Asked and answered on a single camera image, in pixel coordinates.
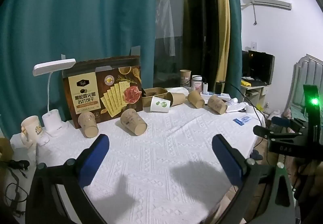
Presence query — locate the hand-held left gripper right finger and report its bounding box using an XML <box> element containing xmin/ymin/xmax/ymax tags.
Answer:
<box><xmin>212</xmin><ymin>134</ymin><xmax>296</xmax><ymax>224</ymax></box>

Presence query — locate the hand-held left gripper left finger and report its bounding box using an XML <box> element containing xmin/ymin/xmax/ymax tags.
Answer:
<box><xmin>25</xmin><ymin>134</ymin><xmax>110</xmax><ymax>224</ymax></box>

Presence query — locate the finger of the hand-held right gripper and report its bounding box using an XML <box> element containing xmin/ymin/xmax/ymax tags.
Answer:
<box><xmin>253</xmin><ymin>125</ymin><xmax>304</xmax><ymax>140</ymax></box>
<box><xmin>271</xmin><ymin>116</ymin><xmax>308</xmax><ymax>129</ymax></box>

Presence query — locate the brown printed paper cup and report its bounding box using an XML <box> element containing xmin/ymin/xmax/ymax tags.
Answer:
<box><xmin>120</xmin><ymin>109</ymin><xmax>148</xmax><ymax>136</ymax></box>
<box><xmin>78</xmin><ymin>111</ymin><xmax>99</xmax><ymax>139</ymax></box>
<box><xmin>207</xmin><ymin>94</ymin><xmax>228</xmax><ymax>115</ymax></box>

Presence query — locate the plain brown paper cup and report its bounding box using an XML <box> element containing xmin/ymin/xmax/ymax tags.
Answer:
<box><xmin>167</xmin><ymin>92</ymin><xmax>187</xmax><ymax>107</ymax></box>
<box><xmin>187</xmin><ymin>90</ymin><xmax>205</xmax><ymax>109</ymax></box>

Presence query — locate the white green-dotted paper cup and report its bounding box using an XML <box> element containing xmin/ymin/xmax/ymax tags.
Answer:
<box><xmin>150</xmin><ymin>96</ymin><xmax>171</xmax><ymax>113</ymax></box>

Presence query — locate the tall brown paper cup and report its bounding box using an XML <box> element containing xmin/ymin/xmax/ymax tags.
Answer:
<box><xmin>180</xmin><ymin>70</ymin><xmax>192</xmax><ymax>88</ymax></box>

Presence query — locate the person's right hand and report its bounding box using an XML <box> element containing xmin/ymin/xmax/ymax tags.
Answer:
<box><xmin>290</xmin><ymin>157</ymin><xmax>323</xmax><ymax>202</ymax></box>

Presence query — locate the blue card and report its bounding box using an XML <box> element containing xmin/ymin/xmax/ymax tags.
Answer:
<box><xmin>232</xmin><ymin>116</ymin><xmax>253</xmax><ymax>126</ymax></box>

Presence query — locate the white crumpled plastic bag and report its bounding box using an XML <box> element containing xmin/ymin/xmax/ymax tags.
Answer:
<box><xmin>222</xmin><ymin>98</ymin><xmax>255</xmax><ymax>114</ymax></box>

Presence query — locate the white computer desk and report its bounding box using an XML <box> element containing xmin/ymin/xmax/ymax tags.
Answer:
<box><xmin>240</xmin><ymin>79</ymin><xmax>272</xmax><ymax>111</ymax></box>

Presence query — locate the grey padded headboard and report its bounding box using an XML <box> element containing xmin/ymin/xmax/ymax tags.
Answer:
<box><xmin>290</xmin><ymin>54</ymin><xmax>323</xmax><ymax>124</ymax></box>

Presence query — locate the white desk lamp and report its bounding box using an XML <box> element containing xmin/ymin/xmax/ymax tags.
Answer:
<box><xmin>33</xmin><ymin>58</ymin><xmax>77</xmax><ymax>138</ymax></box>

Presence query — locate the black monitor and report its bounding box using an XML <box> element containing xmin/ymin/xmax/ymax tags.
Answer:
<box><xmin>242</xmin><ymin>50</ymin><xmax>275</xmax><ymax>86</ymax></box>

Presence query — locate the white textured tablecloth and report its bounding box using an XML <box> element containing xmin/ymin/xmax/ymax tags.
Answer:
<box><xmin>35</xmin><ymin>89</ymin><xmax>266</xmax><ymax>224</ymax></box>

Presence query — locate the brown cracker box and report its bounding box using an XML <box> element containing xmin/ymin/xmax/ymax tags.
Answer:
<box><xmin>62</xmin><ymin>55</ymin><xmax>143</xmax><ymax>130</ymax></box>

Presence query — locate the white cartoon mug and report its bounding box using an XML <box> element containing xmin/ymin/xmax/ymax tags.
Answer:
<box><xmin>20</xmin><ymin>115</ymin><xmax>43</xmax><ymax>149</ymax></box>

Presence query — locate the black power plug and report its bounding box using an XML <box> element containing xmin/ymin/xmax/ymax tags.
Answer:
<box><xmin>7</xmin><ymin>160</ymin><xmax>31</xmax><ymax>171</ymax></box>

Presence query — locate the pink-labelled jar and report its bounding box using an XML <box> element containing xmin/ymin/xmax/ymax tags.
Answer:
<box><xmin>191</xmin><ymin>75</ymin><xmax>203</xmax><ymax>93</ymax></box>

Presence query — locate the brown paper bowl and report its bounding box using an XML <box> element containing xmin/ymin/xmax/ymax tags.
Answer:
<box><xmin>142</xmin><ymin>87</ymin><xmax>168</xmax><ymax>112</ymax></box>

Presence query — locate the teal curtain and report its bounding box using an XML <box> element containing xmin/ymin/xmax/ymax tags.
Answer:
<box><xmin>222</xmin><ymin>0</ymin><xmax>243</xmax><ymax>99</ymax></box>
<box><xmin>0</xmin><ymin>0</ymin><xmax>157</xmax><ymax>139</ymax></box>

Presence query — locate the yellow curtain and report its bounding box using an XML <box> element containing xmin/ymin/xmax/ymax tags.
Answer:
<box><xmin>210</xmin><ymin>0</ymin><xmax>231</xmax><ymax>86</ymax></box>

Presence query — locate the white air conditioner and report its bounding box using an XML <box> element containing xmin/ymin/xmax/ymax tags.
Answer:
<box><xmin>240</xmin><ymin>0</ymin><xmax>292</xmax><ymax>11</ymax></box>

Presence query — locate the black cable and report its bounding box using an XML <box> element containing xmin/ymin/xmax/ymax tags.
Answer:
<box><xmin>0</xmin><ymin>166</ymin><xmax>29</xmax><ymax>217</ymax></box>
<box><xmin>222</xmin><ymin>83</ymin><xmax>266</xmax><ymax>156</ymax></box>

